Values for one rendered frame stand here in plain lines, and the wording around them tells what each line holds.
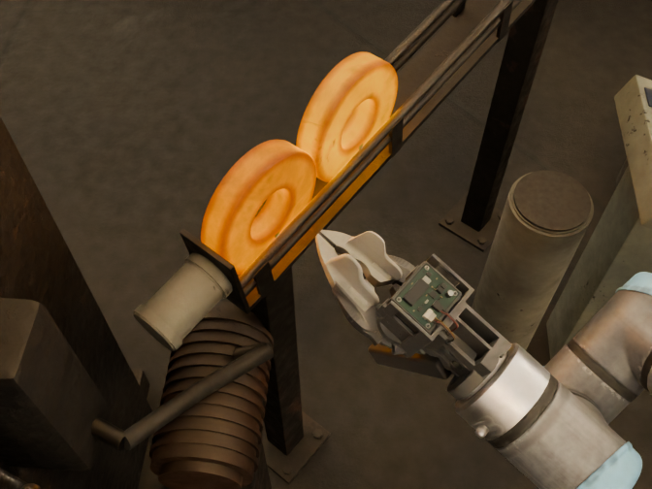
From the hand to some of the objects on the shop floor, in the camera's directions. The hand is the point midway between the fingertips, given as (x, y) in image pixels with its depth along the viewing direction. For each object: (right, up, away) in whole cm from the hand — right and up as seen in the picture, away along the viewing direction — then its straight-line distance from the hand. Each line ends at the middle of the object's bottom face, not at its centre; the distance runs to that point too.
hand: (325, 244), depth 75 cm
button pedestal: (+48, -21, +73) cm, 90 cm away
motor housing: (-14, -46, +55) cm, 73 cm away
